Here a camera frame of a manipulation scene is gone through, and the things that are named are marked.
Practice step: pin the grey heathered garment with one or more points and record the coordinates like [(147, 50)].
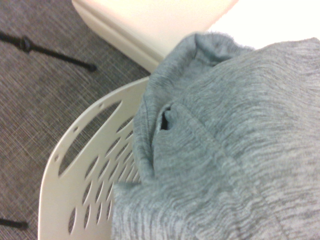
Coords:
[(225, 150)]

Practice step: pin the white perforated laundry basket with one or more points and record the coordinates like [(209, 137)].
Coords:
[(60, 175)]

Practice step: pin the white textured bedspread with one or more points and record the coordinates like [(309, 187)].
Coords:
[(275, 20)]

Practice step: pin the cream bed frame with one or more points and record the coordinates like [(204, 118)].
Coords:
[(150, 25)]

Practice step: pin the black camera tripod legs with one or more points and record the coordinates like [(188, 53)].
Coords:
[(50, 52)]

